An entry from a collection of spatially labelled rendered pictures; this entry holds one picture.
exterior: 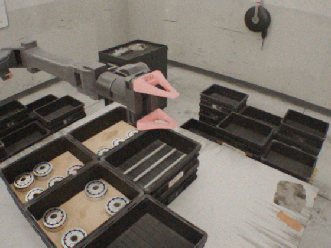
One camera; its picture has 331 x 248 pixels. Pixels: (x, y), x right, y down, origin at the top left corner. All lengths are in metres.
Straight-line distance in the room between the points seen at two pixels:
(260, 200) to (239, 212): 0.15
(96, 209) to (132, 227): 0.18
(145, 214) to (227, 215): 0.40
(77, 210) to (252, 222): 0.79
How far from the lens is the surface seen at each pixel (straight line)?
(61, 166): 1.36
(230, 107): 2.36
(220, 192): 1.35
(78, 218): 1.11
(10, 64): 0.95
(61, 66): 0.70
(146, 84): 0.46
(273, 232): 1.27
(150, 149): 1.38
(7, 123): 2.55
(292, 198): 1.42
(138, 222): 1.06
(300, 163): 2.22
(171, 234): 1.02
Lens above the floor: 1.70
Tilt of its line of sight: 33 degrees down
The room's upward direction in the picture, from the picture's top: straight up
